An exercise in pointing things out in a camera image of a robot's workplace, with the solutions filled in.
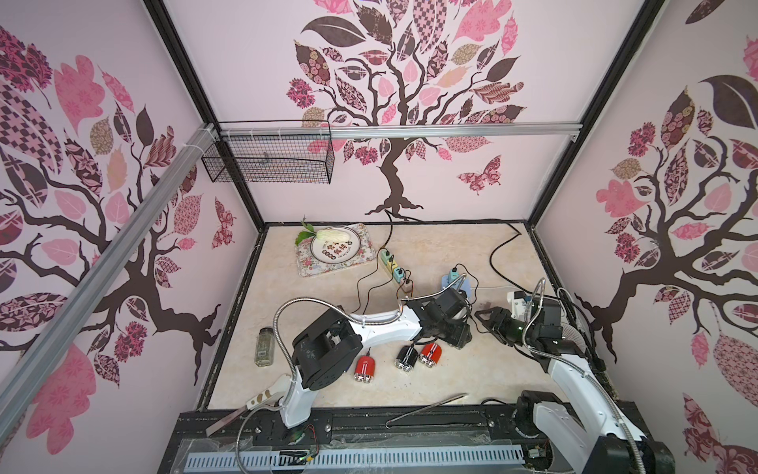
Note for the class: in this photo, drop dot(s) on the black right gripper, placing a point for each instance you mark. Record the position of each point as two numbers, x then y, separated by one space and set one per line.
500 323

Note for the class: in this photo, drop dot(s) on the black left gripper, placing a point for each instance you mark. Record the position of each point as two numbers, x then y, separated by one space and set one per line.
460 338

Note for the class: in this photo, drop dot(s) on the red shaver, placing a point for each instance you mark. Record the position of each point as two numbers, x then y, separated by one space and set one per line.
430 354
364 369

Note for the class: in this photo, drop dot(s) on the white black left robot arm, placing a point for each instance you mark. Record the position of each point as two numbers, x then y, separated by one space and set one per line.
321 353

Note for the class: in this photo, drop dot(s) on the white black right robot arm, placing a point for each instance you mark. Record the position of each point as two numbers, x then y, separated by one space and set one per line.
589 429

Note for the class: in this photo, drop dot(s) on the black shaver middle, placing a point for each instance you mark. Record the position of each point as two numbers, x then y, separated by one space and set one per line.
406 358

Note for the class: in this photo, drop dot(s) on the light blue round socket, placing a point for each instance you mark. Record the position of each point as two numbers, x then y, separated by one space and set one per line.
463 284

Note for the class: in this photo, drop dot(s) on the white power strip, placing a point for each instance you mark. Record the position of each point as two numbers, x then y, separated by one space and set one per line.
388 268

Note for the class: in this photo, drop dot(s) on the teal charger on strip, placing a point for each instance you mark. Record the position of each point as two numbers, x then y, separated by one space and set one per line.
399 275

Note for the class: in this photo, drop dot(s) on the white patterned plate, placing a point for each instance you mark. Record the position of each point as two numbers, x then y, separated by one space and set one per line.
336 253

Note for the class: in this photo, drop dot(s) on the white flower with leaves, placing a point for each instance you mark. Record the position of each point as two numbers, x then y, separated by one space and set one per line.
326 235

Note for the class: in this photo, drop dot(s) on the floral placemat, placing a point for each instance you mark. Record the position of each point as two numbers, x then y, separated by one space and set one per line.
307 266

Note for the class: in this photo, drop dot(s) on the glass spice jar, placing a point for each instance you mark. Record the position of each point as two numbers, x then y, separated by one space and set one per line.
265 347

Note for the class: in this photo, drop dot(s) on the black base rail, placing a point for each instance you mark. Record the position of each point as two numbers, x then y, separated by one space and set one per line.
266 428

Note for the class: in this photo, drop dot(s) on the aluminium rail back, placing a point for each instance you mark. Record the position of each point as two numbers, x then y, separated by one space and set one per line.
371 132

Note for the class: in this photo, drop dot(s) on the aluminium rail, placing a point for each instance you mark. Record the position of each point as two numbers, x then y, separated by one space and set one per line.
25 380
371 132

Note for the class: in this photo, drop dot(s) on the black wire basket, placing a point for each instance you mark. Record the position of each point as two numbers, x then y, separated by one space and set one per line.
272 151

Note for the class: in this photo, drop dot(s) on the white slotted cable duct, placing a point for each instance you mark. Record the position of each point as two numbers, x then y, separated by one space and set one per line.
359 459

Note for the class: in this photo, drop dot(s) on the aluminium rail left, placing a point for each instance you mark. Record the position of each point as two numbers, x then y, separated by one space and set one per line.
25 380

